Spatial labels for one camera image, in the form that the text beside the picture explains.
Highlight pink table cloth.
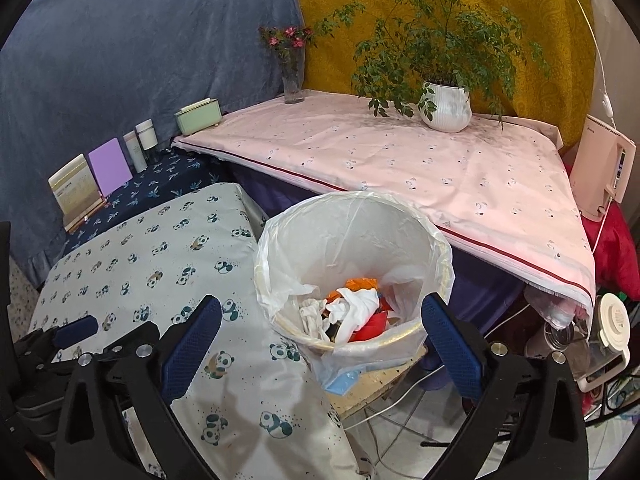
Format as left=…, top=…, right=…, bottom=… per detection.
left=174, top=91, right=596, bottom=318

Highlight pink white appliance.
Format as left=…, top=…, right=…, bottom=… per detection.
left=570, top=115, right=637, bottom=222

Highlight beige calendar stand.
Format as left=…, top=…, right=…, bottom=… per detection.
left=48, top=154, right=106, bottom=233

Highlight green plant in white pot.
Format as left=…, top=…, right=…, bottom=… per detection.
left=314, top=0, right=550, bottom=119

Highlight white cap dark jar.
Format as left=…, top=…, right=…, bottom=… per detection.
left=134, top=119, right=157, bottom=164

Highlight mustard yellow cloth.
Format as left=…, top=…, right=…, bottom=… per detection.
left=299, top=0, right=596, bottom=146

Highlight panda print table cloth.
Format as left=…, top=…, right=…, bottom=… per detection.
left=30, top=183, right=373, bottom=479

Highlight white round lid appliance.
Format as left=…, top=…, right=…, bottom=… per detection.
left=576, top=292, right=631, bottom=393

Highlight glass vase with red flowers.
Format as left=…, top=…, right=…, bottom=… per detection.
left=258, top=25, right=314, bottom=104

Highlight white cloth gloves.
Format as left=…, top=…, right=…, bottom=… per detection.
left=298, top=287, right=381, bottom=344

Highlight white bag lined trash bin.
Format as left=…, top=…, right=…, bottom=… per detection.
left=254, top=191, right=454, bottom=388

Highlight light green tin box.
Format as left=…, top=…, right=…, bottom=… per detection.
left=175, top=98, right=222, bottom=136

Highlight red envelope packet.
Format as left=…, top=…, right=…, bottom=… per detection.
left=349, top=298, right=393, bottom=342

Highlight orange snack wrapper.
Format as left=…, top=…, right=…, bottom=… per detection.
left=326, top=278, right=378, bottom=304

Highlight navy leaf print cloth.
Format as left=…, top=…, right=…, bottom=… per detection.
left=62, top=150, right=235, bottom=256

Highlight blue grey sofa cover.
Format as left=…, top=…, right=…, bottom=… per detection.
left=1, top=0, right=302, bottom=285

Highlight slim white tube bottle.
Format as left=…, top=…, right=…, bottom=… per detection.
left=122, top=130, right=148, bottom=174

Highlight purple card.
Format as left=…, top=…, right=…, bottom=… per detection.
left=88, top=138, right=132, bottom=197

